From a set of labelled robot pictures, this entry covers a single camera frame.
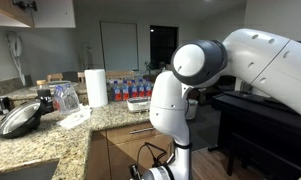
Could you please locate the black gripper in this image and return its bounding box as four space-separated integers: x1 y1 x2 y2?
129 164 143 180

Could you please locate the wooden drawer with steel handle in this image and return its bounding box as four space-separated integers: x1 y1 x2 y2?
106 122 158 145

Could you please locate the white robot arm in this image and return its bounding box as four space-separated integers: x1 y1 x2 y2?
141 28 301 180

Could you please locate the wooden cabinet door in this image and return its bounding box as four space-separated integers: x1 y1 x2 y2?
108 134 171 180

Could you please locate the white plastic container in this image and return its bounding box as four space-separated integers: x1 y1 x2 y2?
127 97 151 112

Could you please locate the white paper sheet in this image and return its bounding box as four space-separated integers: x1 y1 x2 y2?
57 106 92 129

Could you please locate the Fiji water bottle pack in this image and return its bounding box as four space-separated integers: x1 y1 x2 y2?
107 78 153 101

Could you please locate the grey waste bin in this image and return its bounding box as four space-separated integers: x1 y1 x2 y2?
186 99 198 120

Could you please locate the clear plastic bottle bag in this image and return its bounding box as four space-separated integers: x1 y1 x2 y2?
54 84 80 114

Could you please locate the white paper towel roll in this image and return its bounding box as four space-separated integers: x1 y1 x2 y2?
84 69 108 108

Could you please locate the dark jar with tan lid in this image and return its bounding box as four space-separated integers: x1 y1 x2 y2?
36 80 54 113

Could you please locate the black pot lid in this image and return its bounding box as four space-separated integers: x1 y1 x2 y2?
0 100 45 139

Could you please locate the black digital piano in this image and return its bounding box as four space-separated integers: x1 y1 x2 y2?
211 91 301 180

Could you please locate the white whiteboard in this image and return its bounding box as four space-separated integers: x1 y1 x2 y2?
100 21 138 71

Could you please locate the black coffee mug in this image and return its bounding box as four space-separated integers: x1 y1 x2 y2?
0 96 11 115

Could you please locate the upper wooden cabinet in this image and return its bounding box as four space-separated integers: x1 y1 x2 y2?
0 0 34 28

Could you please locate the white wall phone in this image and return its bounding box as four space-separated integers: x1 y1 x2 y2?
6 31 26 86

